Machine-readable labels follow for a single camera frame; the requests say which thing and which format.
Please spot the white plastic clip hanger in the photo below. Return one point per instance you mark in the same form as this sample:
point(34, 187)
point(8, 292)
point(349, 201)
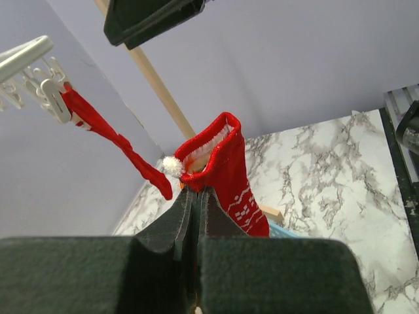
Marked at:
point(19, 57)

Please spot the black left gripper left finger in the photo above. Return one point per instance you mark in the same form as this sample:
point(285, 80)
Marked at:
point(150, 272)

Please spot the wooden hanger rack frame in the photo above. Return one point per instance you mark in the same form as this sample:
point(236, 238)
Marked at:
point(160, 89)

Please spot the blue perforated plastic basket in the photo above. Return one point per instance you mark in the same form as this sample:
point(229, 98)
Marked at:
point(277, 231)

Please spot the red snowflake sock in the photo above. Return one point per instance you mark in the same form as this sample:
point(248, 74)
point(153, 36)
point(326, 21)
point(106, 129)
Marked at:
point(85, 116)

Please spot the black mounting rail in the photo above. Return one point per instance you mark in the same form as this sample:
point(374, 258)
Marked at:
point(408, 192)

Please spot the white hanger clip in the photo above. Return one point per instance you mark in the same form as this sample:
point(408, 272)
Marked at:
point(51, 70)
point(48, 95)
point(10, 90)

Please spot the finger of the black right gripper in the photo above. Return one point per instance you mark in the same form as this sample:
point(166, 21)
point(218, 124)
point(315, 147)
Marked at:
point(134, 22)

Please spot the red nordic pattern sock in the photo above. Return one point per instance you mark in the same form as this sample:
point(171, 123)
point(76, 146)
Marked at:
point(216, 158)

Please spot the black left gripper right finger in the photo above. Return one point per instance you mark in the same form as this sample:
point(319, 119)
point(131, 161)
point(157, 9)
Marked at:
point(243, 274)

